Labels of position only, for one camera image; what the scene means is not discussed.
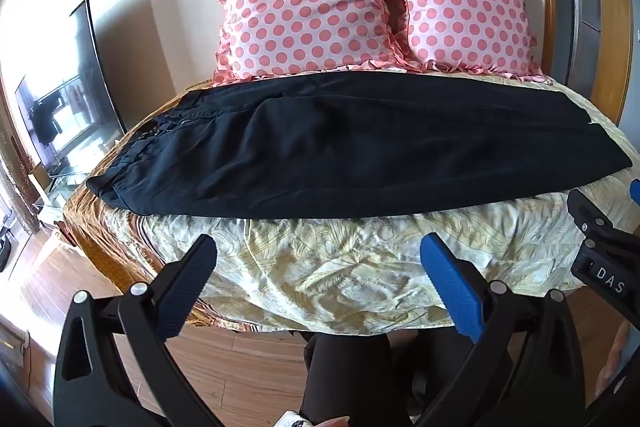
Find small pink polka-dot pillow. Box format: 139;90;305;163
385;0;543;80

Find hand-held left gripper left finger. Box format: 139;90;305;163
52;234;221;427

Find person's legs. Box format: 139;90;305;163
297;332;516;427

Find person's right hand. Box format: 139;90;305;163
595;319;640;403

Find bed with patterned cream sheet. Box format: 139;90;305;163
62;72;640;338

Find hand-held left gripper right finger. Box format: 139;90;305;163
415;233;586;427

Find grey door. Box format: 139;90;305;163
540;0;640;138

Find glass television stand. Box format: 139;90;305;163
30;167;78;228

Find black pants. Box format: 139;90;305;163
86;72;633;215

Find flat screen television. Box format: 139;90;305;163
14;0;127;178

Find large pink polka-dot pillow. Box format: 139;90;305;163
207;0;413;84

